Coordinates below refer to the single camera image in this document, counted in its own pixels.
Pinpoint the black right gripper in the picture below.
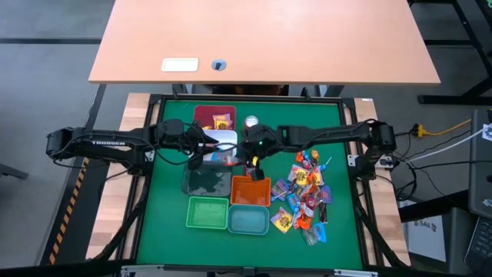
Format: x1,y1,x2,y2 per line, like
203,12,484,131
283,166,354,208
241,148,270,182

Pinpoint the white cable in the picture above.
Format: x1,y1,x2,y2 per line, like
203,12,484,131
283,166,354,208
417,126,486,159

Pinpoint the orange black hazard tape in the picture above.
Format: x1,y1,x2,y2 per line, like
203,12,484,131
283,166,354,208
48,157,90,266

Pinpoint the teal plastic bin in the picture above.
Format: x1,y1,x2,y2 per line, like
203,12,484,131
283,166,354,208
227,204,271,236

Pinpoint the white plastic bin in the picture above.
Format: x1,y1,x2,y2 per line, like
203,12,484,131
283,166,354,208
191,128,239,165

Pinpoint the black cable bundle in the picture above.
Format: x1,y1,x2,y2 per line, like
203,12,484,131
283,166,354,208
91,180,151,262
355,192,408,269

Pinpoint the yellow extension cable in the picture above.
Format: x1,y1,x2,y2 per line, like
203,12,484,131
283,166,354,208
413,118,473,139

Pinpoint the clear plastic bin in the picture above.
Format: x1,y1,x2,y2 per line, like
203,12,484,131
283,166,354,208
181,163,234,198

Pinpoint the black keyboard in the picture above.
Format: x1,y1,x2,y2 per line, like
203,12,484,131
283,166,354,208
464,216,492,272

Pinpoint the clear candy packet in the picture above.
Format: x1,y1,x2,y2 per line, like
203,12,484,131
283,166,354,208
301,229,319,247

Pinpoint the tan wooden desk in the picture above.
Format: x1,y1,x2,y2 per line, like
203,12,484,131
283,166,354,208
88,0,441,86

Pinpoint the dark grey computer case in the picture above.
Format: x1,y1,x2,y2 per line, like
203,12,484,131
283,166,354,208
467,108,492,220

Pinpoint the black table frame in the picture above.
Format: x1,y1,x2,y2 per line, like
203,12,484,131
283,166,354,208
115,93,389,277

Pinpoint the white rectangular desk plate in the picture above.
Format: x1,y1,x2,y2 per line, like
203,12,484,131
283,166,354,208
161,58,200,73

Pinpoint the black desk leg frame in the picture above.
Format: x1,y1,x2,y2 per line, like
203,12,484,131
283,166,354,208
407,0,492,106

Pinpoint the white cardboard box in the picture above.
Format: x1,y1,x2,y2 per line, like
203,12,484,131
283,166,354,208
405,215,449,263

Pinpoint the orange plastic bin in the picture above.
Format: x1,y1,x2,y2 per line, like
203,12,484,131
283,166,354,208
230,175,272,208

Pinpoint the black side table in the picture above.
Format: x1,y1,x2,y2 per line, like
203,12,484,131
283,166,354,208
397,189,472,224

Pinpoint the purple multicolour candy packet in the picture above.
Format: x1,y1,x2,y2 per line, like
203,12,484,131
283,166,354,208
317,185,334,205
271,179,292,202

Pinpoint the orange white candy packet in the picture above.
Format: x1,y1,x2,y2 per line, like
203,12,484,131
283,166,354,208
299,183,320,198

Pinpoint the green slotted plastic basket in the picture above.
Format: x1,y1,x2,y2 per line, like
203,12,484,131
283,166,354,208
185,195,230,231

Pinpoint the black chair base leg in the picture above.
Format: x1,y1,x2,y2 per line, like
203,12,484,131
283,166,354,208
0,163,30,181

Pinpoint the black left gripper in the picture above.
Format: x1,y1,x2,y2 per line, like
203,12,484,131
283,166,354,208
183,122,221,171

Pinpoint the dark red plastic bin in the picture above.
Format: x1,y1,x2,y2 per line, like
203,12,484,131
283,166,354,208
193,105,237,131

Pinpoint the silver metal bracket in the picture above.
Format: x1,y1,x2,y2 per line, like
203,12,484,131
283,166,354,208
121,264,166,277
333,269,380,277

